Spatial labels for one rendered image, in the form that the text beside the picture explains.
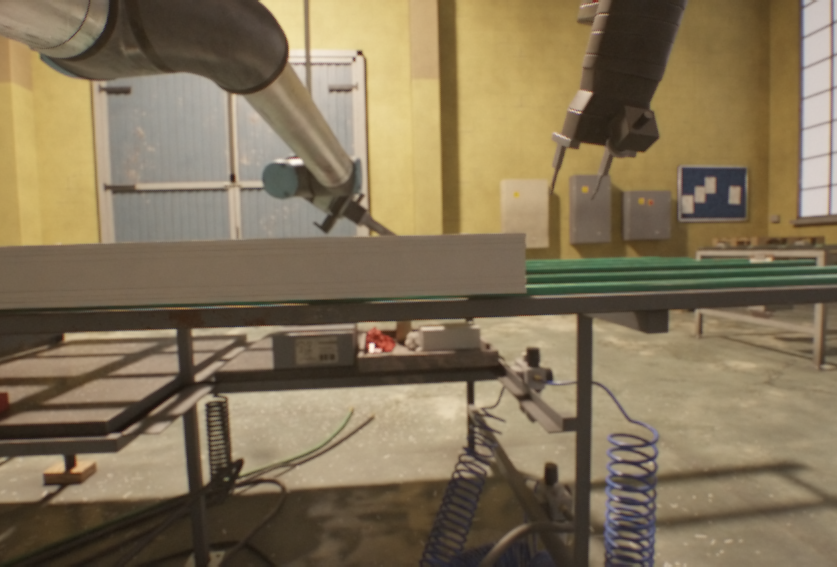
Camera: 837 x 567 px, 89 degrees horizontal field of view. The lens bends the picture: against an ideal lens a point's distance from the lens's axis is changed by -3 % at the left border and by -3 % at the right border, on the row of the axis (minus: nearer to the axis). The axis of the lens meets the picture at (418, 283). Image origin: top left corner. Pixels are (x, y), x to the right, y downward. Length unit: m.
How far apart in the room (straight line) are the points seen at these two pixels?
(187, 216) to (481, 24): 5.47
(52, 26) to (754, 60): 10.00
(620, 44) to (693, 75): 8.89
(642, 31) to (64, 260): 0.63
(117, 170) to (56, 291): 7.50
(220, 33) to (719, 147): 9.04
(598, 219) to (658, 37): 7.31
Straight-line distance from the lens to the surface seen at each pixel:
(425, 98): 7.10
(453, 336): 1.29
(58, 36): 0.60
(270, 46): 0.63
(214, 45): 0.61
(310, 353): 1.32
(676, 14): 0.49
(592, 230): 7.70
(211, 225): 7.46
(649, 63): 0.48
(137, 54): 0.63
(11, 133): 8.63
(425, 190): 6.79
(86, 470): 2.42
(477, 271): 0.52
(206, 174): 7.58
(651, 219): 8.23
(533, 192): 7.38
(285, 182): 1.10
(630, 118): 0.45
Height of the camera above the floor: 0.92
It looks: 4 degrees down
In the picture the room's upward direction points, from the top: 1 degrees counter-clockwise
